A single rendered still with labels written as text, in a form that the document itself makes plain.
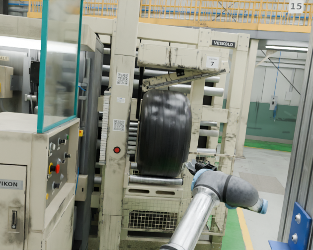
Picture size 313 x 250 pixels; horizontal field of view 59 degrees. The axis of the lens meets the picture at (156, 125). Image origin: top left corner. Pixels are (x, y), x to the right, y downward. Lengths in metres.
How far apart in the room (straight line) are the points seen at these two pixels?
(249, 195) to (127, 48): 1.10
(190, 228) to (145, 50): 1.34
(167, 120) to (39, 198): 0.80
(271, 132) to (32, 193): 10.31
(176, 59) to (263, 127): 9.12
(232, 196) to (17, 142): 0.82
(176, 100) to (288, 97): 9.55
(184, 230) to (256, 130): 10.02
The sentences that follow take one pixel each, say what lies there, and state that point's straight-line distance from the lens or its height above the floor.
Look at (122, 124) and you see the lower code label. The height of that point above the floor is 1.23.
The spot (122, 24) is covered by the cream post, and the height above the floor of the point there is 1.84.
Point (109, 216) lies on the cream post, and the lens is 1.93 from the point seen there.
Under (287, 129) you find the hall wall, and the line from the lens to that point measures 11.15.
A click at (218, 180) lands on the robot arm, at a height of 1.13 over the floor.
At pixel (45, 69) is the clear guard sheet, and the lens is 1.05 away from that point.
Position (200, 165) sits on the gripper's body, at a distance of 1.55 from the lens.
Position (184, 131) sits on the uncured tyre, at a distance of 1.58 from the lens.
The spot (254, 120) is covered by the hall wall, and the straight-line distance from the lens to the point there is 10.89.
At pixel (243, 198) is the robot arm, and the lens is 1.15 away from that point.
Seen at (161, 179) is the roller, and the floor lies 0.91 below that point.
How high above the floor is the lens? 1.46
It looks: 7 degrees down
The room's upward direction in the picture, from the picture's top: 6 degrees clockwise
